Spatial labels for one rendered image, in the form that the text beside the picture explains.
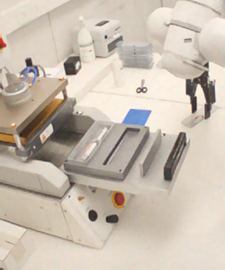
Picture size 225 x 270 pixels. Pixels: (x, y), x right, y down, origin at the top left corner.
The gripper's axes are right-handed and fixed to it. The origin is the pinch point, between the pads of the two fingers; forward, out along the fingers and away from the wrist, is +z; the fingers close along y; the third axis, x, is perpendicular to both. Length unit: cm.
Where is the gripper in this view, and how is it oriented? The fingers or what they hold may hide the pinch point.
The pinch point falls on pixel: (201, 108)
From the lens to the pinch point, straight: 147.1
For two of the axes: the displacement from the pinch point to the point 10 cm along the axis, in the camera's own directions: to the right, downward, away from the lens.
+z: 1.4, 8.4, 5.2
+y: 6.3, 3.3, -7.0
